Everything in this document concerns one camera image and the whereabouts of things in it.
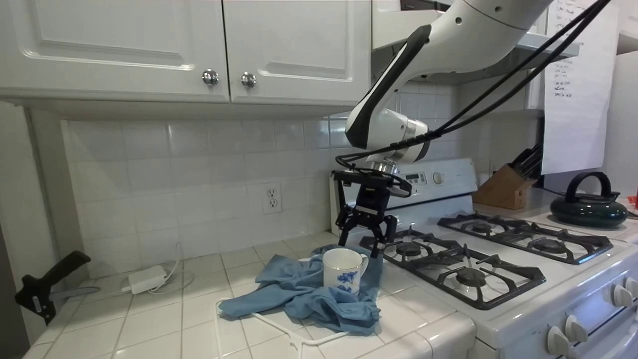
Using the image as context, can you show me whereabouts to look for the white gas stove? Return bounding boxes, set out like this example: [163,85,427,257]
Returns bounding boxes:
[327,155,638,359]

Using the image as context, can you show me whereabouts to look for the white range hood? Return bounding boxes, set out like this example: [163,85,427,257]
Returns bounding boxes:
[369,0,580,87]

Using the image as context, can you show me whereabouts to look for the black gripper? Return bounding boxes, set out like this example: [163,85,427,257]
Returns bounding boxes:
[337,173,399,259]

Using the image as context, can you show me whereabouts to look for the white adapter cable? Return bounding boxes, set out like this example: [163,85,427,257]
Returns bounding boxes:
[159,255,183,285]

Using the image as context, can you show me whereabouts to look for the narrow white cabinet door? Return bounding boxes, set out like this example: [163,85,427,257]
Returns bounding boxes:
[221,0,373,107]

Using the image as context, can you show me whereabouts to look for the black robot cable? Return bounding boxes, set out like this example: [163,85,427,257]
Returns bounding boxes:
[333,0,612,171]
[425,0,604,145]

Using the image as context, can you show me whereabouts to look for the black handle tool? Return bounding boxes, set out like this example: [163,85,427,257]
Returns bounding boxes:
[14,249,94,327]

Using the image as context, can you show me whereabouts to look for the white power adapter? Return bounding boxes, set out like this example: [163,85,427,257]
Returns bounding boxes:
[126,265,167,297]

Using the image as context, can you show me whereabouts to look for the dark green kettle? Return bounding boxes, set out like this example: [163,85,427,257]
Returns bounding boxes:
[548,169,630,229]

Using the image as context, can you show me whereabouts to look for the black burner grate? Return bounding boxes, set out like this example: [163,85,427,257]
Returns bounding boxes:
[357,227,548,311]
[437,211,614,267]

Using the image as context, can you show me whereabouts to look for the white wall outlet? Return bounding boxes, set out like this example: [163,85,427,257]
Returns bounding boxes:
[259,183,283,213]

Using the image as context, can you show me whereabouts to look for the wide white cabinet door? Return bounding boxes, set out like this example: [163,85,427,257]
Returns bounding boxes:
[0,0,231,103]

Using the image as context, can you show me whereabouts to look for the white paper sheet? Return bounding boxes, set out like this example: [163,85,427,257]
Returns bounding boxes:
[540,0,622,175]

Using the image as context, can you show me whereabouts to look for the blue cloth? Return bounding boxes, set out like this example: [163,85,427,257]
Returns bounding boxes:
[217,243,387,337]

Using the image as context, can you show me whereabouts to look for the white mug with blue print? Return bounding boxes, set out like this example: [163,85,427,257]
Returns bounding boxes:
[321,247,371,297]

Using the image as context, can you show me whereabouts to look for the wooden knife block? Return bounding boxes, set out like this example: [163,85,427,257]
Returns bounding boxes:
[472,163,536,211]

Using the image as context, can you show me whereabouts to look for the black knife handle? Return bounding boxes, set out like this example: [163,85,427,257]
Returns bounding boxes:
[520,153,544,181]
[508,145,534,169]

